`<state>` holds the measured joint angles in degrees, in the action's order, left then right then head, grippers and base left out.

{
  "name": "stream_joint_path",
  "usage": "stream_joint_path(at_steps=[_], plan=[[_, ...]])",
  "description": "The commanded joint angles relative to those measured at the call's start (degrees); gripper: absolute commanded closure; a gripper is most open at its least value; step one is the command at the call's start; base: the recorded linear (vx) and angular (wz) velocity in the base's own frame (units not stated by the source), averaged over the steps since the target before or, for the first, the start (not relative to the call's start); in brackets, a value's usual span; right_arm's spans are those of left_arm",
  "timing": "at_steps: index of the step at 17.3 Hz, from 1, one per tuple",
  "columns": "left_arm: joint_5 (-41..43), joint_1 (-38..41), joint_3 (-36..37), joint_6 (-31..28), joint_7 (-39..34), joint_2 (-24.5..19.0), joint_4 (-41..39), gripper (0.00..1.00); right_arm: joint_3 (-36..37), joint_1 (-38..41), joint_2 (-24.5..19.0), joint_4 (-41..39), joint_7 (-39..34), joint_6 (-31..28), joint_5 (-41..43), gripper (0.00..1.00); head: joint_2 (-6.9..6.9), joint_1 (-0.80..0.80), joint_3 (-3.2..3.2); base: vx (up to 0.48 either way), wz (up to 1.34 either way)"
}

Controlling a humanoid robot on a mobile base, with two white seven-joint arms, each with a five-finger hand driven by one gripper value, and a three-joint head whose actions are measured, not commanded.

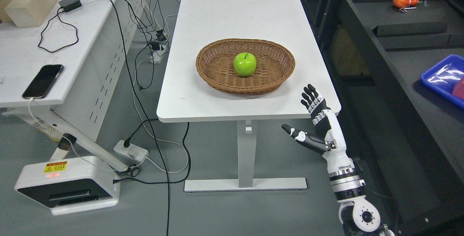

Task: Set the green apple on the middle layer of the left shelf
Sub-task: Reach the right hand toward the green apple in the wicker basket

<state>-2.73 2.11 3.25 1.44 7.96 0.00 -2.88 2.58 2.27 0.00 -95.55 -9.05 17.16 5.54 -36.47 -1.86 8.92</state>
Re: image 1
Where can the green apple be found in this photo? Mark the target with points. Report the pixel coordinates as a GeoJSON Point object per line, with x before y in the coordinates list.
{"type": "Point", "coordinates": [245, 64]}

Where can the white far power strip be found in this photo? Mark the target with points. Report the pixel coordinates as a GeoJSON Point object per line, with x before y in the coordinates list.
{"type": "Point", "coordinates": [159, 50]}

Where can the blue plastic tray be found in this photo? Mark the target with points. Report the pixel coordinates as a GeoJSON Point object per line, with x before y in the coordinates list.
{"type": "Point", "coordinates": [446, 78]}

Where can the orange object on shelf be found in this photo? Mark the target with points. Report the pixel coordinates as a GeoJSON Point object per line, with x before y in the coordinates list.
{"type": "Point", "coordinates": [403, 3]}

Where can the brown wicker basket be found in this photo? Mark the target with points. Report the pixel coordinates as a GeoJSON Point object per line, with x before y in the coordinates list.
{"type": "Point", "coordinates": [275, 64]}

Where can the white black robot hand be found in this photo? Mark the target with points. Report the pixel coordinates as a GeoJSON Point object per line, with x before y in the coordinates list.
{"type": "Point", "coordinates": [328, 134]}

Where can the black smartphone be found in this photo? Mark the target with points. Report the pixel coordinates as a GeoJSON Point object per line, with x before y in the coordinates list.
{"type": "Point", "coordinates": [42, 83]}

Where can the beige wooden block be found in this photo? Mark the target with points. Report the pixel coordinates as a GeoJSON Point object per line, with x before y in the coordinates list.
{"type": "Point", "coordinates": [29, 13]}

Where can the white floor power strip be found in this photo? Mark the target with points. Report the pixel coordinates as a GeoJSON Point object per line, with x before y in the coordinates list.
{"type": "Point", "coordinates": [133, 152]}

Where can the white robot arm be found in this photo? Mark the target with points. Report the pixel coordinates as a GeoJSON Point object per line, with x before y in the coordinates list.
{"type": "Point", "coordinates": [358, 216]}

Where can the black power adapter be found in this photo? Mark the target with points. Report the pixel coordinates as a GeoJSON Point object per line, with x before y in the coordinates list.
{"type": "Point", "coordinates": [69, 5]}

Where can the white perforated side desk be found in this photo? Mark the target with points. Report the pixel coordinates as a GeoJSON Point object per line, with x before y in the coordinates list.
{"type": "Point", "coordinates": [91, 42]}

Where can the white box device warning label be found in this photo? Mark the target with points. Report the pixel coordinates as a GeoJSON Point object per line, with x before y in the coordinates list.
{"type": "Point", "coordinates": [69, 186]}

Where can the white standing desk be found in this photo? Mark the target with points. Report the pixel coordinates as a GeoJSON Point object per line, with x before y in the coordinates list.
{"type": "Point", "coordinates": [186, 97]}

